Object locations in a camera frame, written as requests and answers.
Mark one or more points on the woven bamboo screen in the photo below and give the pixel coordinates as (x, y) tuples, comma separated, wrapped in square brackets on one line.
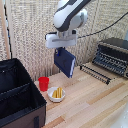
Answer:
[(30, 33)]

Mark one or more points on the black fabric storage box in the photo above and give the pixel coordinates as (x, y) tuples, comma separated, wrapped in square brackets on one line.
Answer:
[(18, 96)]

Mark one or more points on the red plastic cup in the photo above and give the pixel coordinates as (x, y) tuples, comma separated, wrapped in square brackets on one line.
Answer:
[(43, 83)]

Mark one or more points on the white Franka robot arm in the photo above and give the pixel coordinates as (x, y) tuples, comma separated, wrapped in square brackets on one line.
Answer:
[(70, 13)]

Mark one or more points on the yellow food pieces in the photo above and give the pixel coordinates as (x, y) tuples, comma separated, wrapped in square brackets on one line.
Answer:
[(58, 93)]

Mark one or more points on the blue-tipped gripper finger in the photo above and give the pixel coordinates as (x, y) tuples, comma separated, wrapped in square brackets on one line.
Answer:
[(64, 49), (58, 51)]

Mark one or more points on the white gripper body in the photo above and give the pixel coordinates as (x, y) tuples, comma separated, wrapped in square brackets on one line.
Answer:
[(61, 40)]

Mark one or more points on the blue hardcover book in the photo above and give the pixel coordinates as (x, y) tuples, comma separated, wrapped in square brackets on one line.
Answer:
[(66, 63)]

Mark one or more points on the white round bowl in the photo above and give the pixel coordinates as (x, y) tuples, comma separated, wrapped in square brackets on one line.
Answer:
[(56, 97)]

